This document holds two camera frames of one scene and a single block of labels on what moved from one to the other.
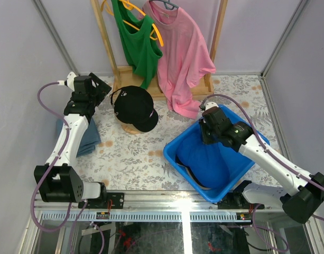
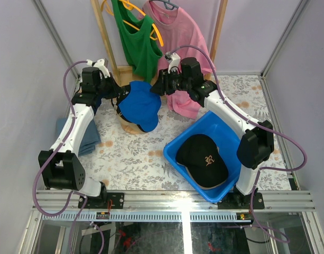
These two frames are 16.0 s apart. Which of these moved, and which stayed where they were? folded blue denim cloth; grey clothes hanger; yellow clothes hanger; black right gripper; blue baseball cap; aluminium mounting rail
Moved: black right gripper; blue baseball cap
Stayed: yellow clothes hanger; folded blue denim cloth; grey clothes hanger; aluminium mounting rail
